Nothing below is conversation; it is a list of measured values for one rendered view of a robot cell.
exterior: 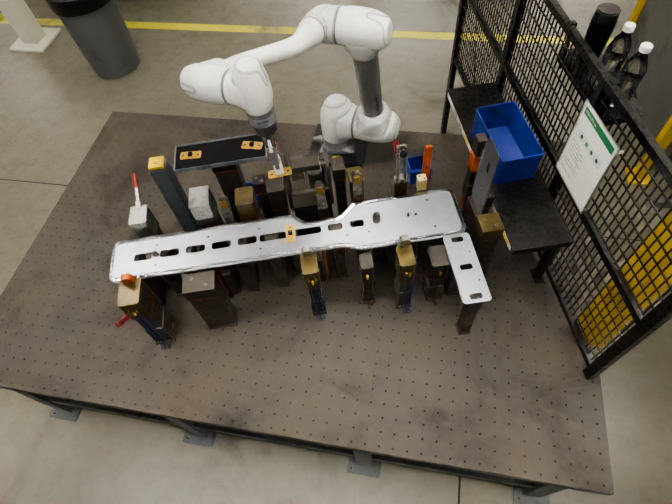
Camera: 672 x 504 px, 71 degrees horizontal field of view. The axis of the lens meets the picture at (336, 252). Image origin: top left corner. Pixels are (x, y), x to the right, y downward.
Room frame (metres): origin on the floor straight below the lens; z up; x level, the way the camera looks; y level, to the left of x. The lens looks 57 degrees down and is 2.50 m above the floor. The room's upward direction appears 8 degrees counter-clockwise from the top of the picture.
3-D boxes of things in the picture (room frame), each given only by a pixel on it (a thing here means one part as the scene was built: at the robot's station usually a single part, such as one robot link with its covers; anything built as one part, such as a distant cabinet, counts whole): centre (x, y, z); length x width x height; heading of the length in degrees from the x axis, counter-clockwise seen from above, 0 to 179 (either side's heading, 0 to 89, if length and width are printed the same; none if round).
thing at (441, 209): (1.06, 0.19, 1.00); 1.38 x 0.22 x 0.02; 91
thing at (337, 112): (1.81, -0.11, 0.89); 0.18 x 0.16 x 0.22; 65
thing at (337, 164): (1.29, -0.06, 0.91); 0.07 x 0.05 x 0.42; 1
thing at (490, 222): (0.95, -0.58, 0.88); 0.08 x 0.08 x 0.36; 1
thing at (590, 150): (0.99, -0.85, 1.30); 0.23 x 0.02 x 0.31; 1
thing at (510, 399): (1.20, 0.20, 0.68); 2.56 x 1.61 x 0.04; 73
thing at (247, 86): (1.18, 0.18, 1.62); 0.13 x 0.11 x 0.16; 65
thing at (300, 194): (1.28, 0.07, 0.95); 0.18 x 0.13 x 0.49; 91
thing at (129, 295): (0.86, 0.75, 0.88); 0.14 x 0.09 x 0.36; 1
